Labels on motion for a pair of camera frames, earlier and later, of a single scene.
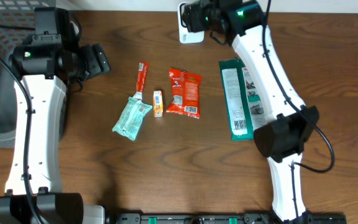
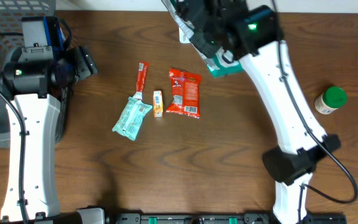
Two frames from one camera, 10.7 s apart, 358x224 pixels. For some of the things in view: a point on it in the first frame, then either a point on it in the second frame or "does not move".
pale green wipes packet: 131,118 does not move
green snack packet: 245,106 to 217,66
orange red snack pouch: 185,88 does not move
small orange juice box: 158,103 does not move
